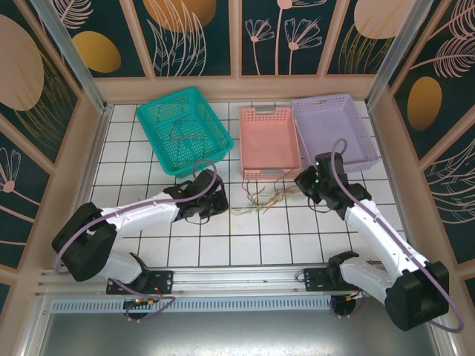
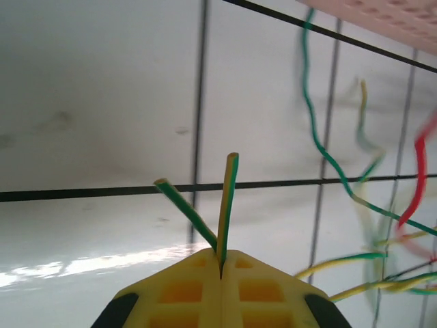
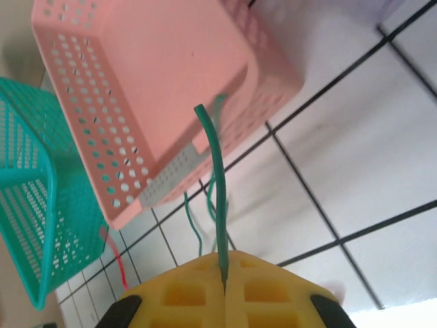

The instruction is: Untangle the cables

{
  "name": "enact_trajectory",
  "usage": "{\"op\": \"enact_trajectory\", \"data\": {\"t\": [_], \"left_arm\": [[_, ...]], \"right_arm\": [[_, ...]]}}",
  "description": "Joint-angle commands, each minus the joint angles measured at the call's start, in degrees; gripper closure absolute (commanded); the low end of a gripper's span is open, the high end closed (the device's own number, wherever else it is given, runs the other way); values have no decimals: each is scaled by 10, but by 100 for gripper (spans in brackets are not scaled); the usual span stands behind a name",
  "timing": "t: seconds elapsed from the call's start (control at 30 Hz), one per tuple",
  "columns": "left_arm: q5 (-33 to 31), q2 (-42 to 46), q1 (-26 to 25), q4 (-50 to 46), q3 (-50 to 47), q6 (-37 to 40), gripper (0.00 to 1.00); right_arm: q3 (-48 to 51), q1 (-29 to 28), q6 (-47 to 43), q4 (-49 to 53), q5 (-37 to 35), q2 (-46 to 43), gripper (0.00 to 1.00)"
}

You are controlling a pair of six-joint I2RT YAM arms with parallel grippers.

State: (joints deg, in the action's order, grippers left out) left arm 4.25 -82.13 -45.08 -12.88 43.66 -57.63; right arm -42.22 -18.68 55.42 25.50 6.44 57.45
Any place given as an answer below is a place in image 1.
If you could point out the lilac perforated plastic basket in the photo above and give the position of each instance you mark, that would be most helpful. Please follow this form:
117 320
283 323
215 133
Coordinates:
334 122

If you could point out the aluminium corner post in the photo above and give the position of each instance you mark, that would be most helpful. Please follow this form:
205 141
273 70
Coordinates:
74 63
397 52

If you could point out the grey metal sheet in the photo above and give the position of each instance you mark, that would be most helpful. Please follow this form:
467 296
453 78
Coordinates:
237 333

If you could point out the aluminium side rail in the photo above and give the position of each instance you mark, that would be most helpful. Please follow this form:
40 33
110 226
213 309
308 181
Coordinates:
95 148
384 148

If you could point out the pink perforated plastic basket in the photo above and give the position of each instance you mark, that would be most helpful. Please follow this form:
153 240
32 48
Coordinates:
267 141

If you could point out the teal perforated plastic basket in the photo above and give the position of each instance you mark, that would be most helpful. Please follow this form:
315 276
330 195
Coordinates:
193 122

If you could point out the small circuit board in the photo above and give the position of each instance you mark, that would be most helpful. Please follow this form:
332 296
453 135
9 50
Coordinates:
354 296
148 303

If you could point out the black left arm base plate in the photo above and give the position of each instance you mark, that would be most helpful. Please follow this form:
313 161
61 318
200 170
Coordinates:
163 282

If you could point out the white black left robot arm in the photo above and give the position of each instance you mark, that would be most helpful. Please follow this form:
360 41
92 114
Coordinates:
141 211

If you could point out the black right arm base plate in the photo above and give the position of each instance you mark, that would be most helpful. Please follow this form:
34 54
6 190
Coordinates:
315 278

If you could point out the aluminium mounting rail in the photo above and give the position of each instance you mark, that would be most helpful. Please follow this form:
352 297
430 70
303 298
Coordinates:
237 278

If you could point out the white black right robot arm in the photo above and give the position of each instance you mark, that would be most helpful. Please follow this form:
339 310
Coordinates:
378 230

